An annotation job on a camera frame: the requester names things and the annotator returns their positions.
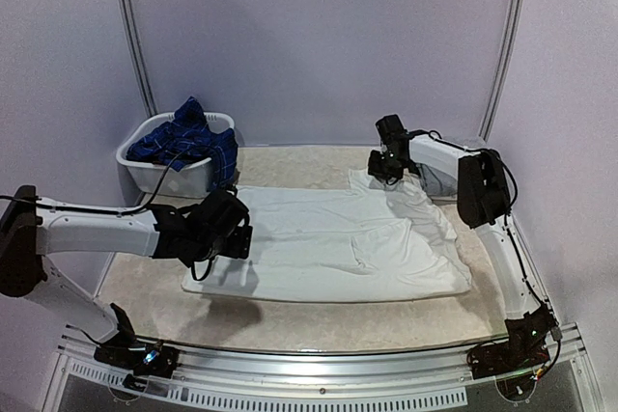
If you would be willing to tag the white t-shirt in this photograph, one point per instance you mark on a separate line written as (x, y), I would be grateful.
(367, 243)

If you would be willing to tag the aluminium front rail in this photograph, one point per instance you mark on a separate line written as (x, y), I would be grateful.
(221, 379)

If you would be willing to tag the folded grey towel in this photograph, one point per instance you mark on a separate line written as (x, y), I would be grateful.
(436, 183)

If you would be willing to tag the blue plaid shirt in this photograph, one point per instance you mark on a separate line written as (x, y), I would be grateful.
(188, 139)

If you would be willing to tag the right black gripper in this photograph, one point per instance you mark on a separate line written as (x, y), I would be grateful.
(379, 167)

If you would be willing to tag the right corner wall post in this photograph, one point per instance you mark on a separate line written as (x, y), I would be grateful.
(507, 46)

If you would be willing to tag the left corner wall post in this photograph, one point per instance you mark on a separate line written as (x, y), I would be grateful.
(136, 56)

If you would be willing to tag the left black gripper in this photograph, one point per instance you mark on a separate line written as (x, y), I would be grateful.
(239, 247)

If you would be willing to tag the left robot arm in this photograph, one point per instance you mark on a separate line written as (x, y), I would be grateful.
(33, 228)

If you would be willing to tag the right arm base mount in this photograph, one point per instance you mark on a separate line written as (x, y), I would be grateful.
(518, 364)

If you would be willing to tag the corner wall post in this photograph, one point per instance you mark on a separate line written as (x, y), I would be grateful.
(136, 56)
(507, 46)

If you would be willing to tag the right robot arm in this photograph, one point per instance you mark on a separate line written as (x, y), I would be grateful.
(486, 193)

